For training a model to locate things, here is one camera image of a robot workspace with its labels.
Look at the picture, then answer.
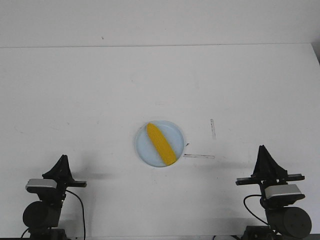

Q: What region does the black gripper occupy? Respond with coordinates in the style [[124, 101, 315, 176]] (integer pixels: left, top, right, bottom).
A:
[[235, 145, 305, 186], [42, 154, 87, 208]]

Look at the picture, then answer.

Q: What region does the yellow corn cob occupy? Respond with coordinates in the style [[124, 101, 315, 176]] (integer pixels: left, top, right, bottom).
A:
[[146, 122, 177, 166]]

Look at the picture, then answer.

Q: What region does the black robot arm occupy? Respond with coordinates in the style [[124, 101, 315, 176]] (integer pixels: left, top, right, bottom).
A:
[[22, 154, 87, 240], [235, 145, 312, 240]]

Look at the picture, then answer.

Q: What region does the clear tape strip vertical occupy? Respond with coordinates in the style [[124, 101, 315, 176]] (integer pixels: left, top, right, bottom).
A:
[[210, 119, 216, 140]]

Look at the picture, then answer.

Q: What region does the clear tape strip horizontal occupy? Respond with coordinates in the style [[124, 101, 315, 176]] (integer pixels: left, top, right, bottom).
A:
[[183, 153, 215, 160]]

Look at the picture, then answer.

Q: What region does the left black cable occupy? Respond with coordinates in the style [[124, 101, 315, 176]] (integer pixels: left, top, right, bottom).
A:
[[65, 189, 87, 240]]

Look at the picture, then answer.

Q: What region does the black cable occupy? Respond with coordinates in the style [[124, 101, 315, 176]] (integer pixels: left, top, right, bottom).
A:
[[243, 194, 270, 226], [65, 189, 87, 240]]

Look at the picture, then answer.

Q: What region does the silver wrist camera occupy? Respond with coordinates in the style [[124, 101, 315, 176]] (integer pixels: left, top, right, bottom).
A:
[[25, 178, 57, 193], [265, 184, 306, 202]]

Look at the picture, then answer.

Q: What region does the right black cable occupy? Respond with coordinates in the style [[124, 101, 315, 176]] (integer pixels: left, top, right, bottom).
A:
[[243, 194, 270, 226]]

